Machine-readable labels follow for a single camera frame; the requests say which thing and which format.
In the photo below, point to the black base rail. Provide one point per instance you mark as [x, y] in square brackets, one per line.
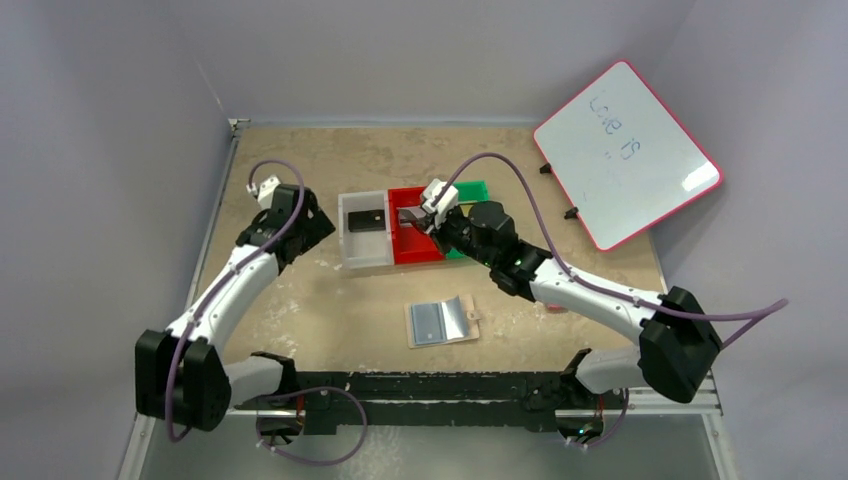
[538, 402]

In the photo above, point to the red plastic bin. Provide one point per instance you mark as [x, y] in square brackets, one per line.
[409, 246]

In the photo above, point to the beige card holder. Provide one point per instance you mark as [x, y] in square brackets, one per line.
[449, 321]

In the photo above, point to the pink framed whiteboard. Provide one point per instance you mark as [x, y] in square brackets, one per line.
[623, 158]

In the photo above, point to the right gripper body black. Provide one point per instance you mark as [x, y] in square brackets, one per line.
[429, 220]

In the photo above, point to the silver credit card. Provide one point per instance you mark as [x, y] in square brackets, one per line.
[411, 216]

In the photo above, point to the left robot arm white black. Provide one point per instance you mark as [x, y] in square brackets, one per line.
[179, 374]

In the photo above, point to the aluminium table frame rail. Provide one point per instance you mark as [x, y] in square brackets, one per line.
[144, 426]

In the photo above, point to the white plastic bin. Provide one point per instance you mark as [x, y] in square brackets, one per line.
[367, 249]

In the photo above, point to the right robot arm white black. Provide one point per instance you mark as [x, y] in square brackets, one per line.
[668, 352]

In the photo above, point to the green plastic bin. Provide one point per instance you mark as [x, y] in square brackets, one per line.
[470, 193]

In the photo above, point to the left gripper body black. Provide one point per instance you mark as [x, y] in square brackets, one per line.
[308, 225]

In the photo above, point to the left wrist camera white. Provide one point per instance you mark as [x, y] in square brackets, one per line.
[263, 192]

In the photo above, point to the black credit card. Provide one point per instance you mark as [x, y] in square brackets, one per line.
[366, 221]

